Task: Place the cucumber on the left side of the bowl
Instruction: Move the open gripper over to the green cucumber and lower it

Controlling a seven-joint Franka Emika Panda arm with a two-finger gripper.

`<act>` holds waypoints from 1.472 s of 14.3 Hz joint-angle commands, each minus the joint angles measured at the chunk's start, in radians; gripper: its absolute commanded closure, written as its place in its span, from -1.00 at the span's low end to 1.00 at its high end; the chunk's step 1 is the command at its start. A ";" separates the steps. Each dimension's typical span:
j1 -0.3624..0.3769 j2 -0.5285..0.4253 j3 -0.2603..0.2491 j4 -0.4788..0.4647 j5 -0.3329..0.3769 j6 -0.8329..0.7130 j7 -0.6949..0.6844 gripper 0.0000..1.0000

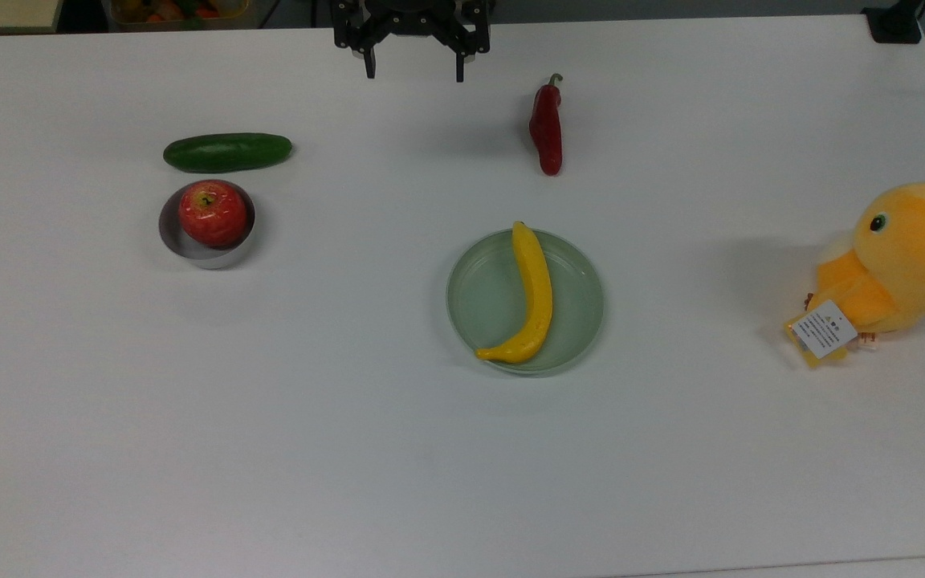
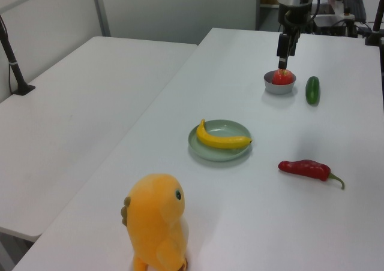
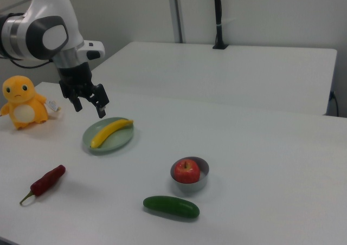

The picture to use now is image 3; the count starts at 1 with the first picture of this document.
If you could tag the grey partition post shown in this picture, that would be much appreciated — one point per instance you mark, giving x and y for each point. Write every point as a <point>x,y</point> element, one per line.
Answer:
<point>177,12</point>

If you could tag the white side table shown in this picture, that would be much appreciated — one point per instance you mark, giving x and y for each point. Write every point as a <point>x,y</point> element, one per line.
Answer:
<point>217,74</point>

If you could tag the red chili pepper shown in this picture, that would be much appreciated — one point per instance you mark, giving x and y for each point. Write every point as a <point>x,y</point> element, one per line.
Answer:
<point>47,181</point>

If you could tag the grey metal bowl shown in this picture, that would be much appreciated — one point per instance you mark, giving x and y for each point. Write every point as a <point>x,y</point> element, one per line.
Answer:
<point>191,187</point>

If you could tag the yellow banana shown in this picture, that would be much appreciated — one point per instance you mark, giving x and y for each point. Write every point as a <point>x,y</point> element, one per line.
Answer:
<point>108,132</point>

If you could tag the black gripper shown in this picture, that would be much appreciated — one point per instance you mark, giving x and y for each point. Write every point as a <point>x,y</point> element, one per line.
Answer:
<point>76,77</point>

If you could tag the orange plush toy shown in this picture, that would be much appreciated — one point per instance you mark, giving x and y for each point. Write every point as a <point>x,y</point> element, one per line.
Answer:
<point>21,101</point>

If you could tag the pale green plate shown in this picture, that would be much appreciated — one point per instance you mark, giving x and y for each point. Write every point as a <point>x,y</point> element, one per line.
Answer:
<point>119,139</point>

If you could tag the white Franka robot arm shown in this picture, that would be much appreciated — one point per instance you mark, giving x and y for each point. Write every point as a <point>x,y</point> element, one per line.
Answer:
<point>40,12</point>

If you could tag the red apple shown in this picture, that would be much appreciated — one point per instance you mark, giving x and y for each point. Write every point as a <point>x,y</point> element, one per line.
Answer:
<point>186,171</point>

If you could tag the black clamped pole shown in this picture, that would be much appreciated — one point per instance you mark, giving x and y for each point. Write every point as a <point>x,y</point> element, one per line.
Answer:
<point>218,12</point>

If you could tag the white plush toy tag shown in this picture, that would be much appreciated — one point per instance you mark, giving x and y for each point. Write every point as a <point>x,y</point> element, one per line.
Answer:
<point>53,106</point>

